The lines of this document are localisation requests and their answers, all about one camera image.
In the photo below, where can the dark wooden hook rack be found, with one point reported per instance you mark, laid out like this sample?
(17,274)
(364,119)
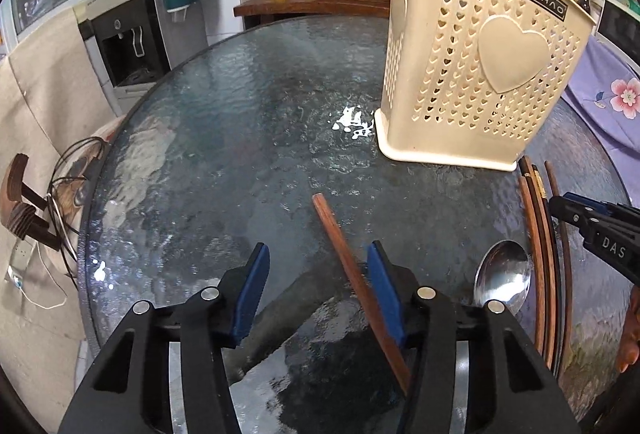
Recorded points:
(17,209)

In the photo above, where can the person's right hand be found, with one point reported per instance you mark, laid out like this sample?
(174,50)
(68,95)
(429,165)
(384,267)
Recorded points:
(631,334)

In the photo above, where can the dog print cushion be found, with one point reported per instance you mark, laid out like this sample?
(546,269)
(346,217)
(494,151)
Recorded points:
(75,194)

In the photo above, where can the wooden washstand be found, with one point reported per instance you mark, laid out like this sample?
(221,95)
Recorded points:
(300,4)

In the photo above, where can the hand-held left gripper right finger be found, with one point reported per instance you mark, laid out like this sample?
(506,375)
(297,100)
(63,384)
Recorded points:
(387,294)

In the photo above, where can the white water dispenser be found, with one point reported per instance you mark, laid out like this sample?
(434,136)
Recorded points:
(125,49)

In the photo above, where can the cream plastic utensil holder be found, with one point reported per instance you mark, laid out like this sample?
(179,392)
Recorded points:
(450,64)

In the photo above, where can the purple floral cloth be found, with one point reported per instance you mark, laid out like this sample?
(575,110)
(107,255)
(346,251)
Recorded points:
(605,99)

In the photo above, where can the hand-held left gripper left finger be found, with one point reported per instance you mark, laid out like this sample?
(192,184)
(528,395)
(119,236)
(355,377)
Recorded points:
(250,294)

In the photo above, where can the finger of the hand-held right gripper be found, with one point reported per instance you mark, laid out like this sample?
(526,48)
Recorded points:
(620,211)
(610,244)

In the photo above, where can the beige cloth cover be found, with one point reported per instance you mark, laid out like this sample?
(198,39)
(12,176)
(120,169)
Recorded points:
(40,114)

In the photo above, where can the steel spoon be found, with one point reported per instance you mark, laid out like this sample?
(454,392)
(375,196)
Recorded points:
(502,271)

